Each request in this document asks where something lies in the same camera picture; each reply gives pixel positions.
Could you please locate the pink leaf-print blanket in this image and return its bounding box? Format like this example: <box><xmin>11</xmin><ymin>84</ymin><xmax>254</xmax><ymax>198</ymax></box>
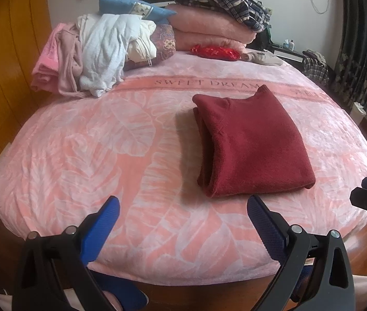
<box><xmin>0</xmin><ymin>52</ymin><xmax>367</xmax><ymax>286</ymax></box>

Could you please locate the dusty pink garment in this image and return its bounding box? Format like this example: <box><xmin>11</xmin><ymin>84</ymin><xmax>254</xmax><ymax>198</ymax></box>
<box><xmin>57</xmin><ymin>23</ymin><xmax>88</xmax><ymax>99</ymax></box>

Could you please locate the cream zippered garment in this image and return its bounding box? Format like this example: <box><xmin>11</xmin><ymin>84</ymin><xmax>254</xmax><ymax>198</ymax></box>
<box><xmin>127</xmin><ymin>36</ymin><xmax>157</xmax><ymax>68</ymax></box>

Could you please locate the beige cloth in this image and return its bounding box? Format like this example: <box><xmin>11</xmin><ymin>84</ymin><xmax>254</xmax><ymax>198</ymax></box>
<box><xmin>242</xmin><ymin>50</ymin><xmax>284</xmax><ymax>67</ymax></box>

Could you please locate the white ribbed garment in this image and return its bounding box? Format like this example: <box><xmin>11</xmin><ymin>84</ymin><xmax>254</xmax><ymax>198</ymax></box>
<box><xmin>79</xmin><ymin>13</ymin><xmax>157</xmax><ymax>98</ymax></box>

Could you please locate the checked cloth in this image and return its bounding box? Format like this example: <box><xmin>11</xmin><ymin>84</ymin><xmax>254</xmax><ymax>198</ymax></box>
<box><xmin>301</xmin><ymin>50</ymin><xmax>329</xmax><ymax>86</ymax></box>

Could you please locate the wooden panelled wardrobe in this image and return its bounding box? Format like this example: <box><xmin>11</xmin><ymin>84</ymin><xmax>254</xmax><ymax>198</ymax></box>
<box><xmin>0</xmin><ymin>0</ymin><xmax>53</xmax><ymax>182</ymax></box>

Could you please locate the blue pillow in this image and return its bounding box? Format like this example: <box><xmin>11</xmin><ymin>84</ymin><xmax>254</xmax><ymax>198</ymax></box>
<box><xmin>98</xmin><ymin>0</ymin><xmax>177</xmax><ymax>18</ymax></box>

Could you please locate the dark red sweater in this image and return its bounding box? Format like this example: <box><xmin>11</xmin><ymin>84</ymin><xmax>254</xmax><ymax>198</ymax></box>
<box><xmin>192</xmin><ymin>85</ymin><xmax>316</xmax><ymax>198</ymax></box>

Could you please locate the dark patterned curtain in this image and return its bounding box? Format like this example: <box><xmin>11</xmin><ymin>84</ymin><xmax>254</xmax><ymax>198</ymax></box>
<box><xmin>330</xmin><ymin>0</ymin><xmax>367</xmax><ymax>112</ymax></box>

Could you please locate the purple patterned pillow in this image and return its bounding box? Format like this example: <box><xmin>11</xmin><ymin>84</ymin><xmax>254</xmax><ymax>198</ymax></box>
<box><xmin>123</xmin><ymin>23</ymin><xmax>176</xmax><ymax>72</ymax></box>

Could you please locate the bright pink folded cloth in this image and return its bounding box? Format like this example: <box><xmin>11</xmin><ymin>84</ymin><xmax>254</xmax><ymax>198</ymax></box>
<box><xmin>31</xmin><ymin>23</ymin><xmax>64</xmax><ymax>92</ymax></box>

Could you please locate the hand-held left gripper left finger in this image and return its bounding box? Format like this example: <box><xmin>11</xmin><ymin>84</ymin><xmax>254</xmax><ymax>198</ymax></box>
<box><xmin>11</xmin><ymin>196</ymin><xmax>121</xmax><ymax>311</ymax></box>

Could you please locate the folded pink blanket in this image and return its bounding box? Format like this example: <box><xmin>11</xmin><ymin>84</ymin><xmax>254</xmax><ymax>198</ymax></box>
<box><xmin>165</xmin><ymin>4</ymin><xmax>258</xmax><ymax>53</ymax></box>

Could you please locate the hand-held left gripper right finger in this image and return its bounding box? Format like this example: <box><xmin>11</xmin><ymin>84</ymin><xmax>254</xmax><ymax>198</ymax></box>
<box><xmin>247</xmin><ymin>195</ymin><xmax>356</xmax><ymax>311</ymax></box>

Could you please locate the small red cloth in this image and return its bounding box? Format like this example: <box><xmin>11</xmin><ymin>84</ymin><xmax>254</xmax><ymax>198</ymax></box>
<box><xmin>190</xmin><ymin>44</ymin><xmax>243</xmax><ymax>62</ymax></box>

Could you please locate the dark nightstand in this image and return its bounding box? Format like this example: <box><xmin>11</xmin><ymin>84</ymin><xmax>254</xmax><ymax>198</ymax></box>
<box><xmin>261</xmin><ymin>26</ymin><xmax>305</xmax><ymax>63</ymax></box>

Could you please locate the blue slipper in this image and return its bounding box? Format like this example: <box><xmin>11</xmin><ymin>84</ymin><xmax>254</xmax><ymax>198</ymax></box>
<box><xmin>96</xmin><ymin>272</ymin><xmax>150</xmax><ymax>311</ymax></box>
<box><xmin>295</xmin><ymin>266</ymin><xmax>313</xmax><ymax>294</ymax></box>

